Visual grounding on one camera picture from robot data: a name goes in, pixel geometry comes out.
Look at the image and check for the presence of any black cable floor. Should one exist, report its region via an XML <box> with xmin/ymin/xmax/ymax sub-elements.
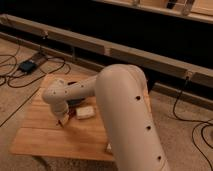
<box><xmin>0</xmin><ymin>44</ymin><xmax>72</xmax><ymax>128</ymax></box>
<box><xmin>172</xmin><ymin>76</ymin><xmax>213</xmax><ymax>163</ymax></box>

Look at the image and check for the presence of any white rectangular block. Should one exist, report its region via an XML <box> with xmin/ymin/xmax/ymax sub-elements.
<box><xmin>76</xmin><ymin>106</ymin><xmax>95</xmax><ymax>119</ymax></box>

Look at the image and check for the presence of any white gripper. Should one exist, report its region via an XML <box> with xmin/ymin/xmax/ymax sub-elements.
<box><xmin>50</xmin><ymin>101</ymin><xmax>70</xmax><ymax>126</ymax></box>

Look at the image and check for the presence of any long wooden beam rail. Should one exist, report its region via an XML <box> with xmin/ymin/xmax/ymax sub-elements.
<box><xmin>0</xmin><ymin>14</ymin><xmax>213</xmax><ymax>88</ymax></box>

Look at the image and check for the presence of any dark red pepper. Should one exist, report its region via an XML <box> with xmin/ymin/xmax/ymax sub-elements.
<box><xmin>56</xmin><ymin>119</ymin><xmax>63</xmax><ymax>127</ymax></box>

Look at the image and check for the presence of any black cable right floor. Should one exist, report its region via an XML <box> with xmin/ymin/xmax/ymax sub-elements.
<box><xmin>172</xmin><ymin>76</ymin><xmax>213</xmax><ymax>163</ymax></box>

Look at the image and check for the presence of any black power adapter box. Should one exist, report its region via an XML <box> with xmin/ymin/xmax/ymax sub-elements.
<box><xmin>18</xmin><ymin>60</ymin><xmax>36</xmax><ymax>73</ymax></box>

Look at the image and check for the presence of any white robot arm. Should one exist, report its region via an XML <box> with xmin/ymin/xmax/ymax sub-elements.
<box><xmin>42</xmin><ymin>64</ymin><xmax>171</xmax><ymax>171</ymax></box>

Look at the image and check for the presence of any wooden table board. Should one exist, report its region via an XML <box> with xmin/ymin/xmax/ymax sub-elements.
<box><xmin>9</xmin><ymin>73</ymin><xmax>160</xmax><ymax>163</ymax></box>

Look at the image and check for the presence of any black cable left floor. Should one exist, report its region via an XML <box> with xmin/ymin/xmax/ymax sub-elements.
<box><xmin>0</xmin><ymin>44</ymin><xmax>72</xmax><ymax>128</ymax></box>

